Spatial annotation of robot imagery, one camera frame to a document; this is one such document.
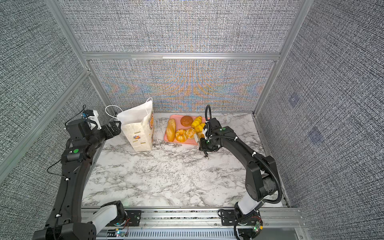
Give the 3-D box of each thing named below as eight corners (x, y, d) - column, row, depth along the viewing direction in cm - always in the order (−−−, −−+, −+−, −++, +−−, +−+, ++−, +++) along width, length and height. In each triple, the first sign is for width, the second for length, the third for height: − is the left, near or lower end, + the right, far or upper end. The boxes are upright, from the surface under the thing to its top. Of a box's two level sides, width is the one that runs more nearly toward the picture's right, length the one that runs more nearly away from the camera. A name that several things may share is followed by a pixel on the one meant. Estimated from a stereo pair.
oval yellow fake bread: (190, 126, 113) (190, 123, 110) (198, 118, 118) (198, 115, 116) (195, 129, 111) (195, 126, 109) (203, 120, 116) (203, 118, 114)
